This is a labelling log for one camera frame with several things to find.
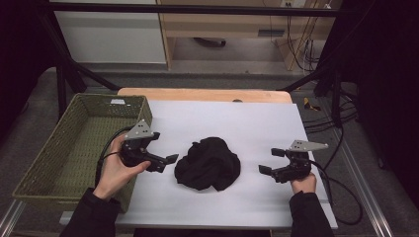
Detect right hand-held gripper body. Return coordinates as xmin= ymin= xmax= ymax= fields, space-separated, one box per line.
xmin=272 ymin=139 xmax=329 ymax=184

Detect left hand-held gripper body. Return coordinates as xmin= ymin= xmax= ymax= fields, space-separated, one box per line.
xmin=120 ymin=118 xmax=168 ymax=174

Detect black cloth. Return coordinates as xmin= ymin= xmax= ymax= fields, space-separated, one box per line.
xmin=174 ymin=136 xmax=242 ymax=193

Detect green woven basket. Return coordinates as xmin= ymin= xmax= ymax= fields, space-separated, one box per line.
xmin=12 ymin=93 xmax=154 ymax=214

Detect person's right hand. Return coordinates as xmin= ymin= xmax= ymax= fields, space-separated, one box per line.
xmin=290 ymin=172 xmax=317 ymax=196

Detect person's left hand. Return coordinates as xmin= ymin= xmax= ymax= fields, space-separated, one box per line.
xmin=93 ymin=133 xmax=152 ymax=201

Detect yellow and black tool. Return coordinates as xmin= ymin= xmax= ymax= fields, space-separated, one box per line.
xmin=302 ymin=97 xmax=322 ymax=113

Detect white board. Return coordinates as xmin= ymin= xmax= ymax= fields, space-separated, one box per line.
xmin=59 ymin=100 xmax=339 ymax=230

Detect wooden table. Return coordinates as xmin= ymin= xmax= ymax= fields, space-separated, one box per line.
xmin=117 ymin=87 xmax=293 ymax=105

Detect black metal stand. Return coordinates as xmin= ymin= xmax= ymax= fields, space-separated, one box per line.
xmin=39 ymin=13 xmax=122 ymax=117
xmin=278 ymin=62 xmax=344 ymax=129

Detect white cabinet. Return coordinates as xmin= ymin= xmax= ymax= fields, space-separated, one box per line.
xmin=52 ymin=0 xmax=167 ymax=65

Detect black curtain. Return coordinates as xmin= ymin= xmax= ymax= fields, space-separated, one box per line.
xmin=0 ymin=0 xmax=57 ymax=142
xmin=320 ymin=0 xmax=419 ymax=210

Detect light wooden desk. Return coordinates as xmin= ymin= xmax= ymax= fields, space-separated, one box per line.
xmin=155 ymin=0 xmax=344 ymax=71

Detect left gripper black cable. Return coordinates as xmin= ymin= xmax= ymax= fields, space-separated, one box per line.
xmin=94 ymin=125 xmax=135 ymax=190

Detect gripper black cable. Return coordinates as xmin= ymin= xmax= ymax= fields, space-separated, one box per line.
xmin=309 ymin=159 xmax=364 ymax=226
xmin=94 ymin=125 xmax=135 ymax=190

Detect black floor cables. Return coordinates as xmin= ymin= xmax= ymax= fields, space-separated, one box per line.
xmin=301 ymin=92 xmax=361 ymax=135

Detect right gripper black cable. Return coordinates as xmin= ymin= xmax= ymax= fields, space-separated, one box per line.
xmin=309 ymin=159 xmax=364 ymax=226

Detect aluminium rail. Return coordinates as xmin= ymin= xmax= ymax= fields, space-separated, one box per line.
xmin=324 ymin=126 xmax=395 ymax=237
xmin=0 ymin=199 xmax=27 ymax=237

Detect hanging black cables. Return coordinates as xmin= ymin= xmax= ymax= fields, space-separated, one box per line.
xmin=286 ymin=15 xmax=322 ymax=72

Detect black horizontal frame bar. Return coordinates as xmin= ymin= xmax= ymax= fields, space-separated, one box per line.
xmin=48 ymin=2 xmax=341 ymax=18

